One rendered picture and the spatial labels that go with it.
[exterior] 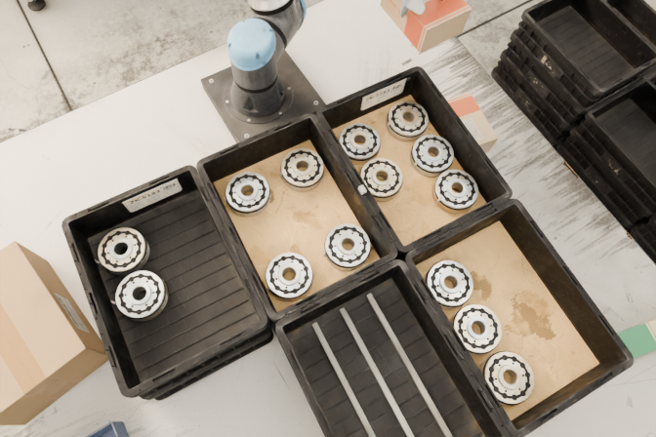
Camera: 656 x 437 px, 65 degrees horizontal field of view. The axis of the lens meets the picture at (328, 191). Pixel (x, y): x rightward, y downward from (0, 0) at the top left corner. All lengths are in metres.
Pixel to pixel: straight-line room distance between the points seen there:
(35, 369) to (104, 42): 1.80
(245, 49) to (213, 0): 1.49
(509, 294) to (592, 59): 1.14
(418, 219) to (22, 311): 0.88
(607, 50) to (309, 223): 1.39
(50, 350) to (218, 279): 0.36
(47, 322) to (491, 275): 0.96
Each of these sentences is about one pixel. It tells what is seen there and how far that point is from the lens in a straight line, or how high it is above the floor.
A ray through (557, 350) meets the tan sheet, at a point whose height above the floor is 0.83.
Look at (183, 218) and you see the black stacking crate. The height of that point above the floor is 0.83.
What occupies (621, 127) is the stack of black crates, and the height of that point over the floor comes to 0.38.
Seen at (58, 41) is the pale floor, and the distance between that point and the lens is 2.80.
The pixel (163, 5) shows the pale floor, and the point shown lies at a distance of 2.79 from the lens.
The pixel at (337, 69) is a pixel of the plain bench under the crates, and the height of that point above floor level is 0.70.
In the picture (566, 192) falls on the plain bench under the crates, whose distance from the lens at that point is 1.55.
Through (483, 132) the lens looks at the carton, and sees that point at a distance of 1.46.
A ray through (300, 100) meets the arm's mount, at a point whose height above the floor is 0.75.
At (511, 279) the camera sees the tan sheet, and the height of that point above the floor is 0.83.
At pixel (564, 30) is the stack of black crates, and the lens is 2.19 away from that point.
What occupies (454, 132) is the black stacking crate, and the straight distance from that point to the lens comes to 1.29.
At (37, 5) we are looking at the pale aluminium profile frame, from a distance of 2.97.
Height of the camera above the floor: 1.97
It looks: 66 degrees down
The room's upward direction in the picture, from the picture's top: 5 degrees clockwise
